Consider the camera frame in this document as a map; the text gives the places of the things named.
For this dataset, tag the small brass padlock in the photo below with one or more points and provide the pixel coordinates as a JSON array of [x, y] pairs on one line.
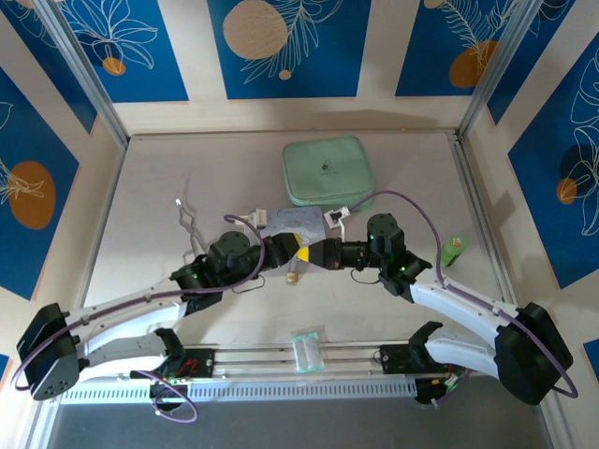
[[293, 277]]

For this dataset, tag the aluminium table side rail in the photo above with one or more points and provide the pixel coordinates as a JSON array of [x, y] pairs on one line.
[[476, 196]]

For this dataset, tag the yellow plastic piece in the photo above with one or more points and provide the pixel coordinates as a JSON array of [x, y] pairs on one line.
[[304, 255]]

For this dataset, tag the aluminium frame post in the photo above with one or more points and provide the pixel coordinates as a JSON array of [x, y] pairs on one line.
[[84, 70], [491, 65]]

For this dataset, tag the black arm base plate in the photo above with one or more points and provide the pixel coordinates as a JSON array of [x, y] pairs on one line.
[[206, 362], [393, 357]]

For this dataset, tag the mint green zip case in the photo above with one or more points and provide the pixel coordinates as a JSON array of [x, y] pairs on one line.
[[327, 168]]

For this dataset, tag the clear plastic bag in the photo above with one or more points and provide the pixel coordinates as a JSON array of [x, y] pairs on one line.
[[307, 353], [299, 221]]

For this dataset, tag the green bottle orange label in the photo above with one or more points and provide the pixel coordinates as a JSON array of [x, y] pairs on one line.
[[453, 250]]

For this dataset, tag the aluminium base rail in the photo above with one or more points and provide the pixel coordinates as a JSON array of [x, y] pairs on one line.
[[257, 348]]

